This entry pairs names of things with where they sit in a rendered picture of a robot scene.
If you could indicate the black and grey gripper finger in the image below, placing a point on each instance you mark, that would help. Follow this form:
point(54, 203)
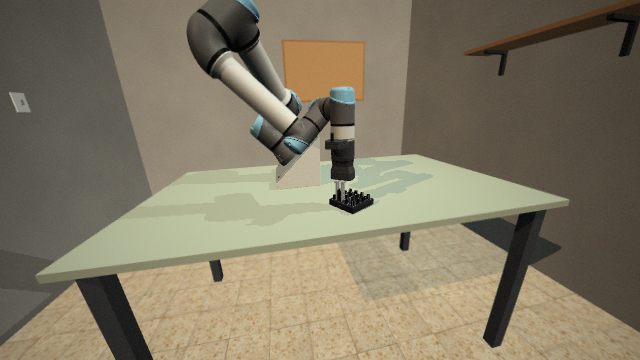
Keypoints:
point(337, 188)
point(342, 191)

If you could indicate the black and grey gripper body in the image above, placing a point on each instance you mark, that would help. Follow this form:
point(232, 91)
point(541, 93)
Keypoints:
point(342, 153)

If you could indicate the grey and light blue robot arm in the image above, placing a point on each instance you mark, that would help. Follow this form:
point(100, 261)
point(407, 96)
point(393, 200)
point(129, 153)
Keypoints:
point(234, 22)

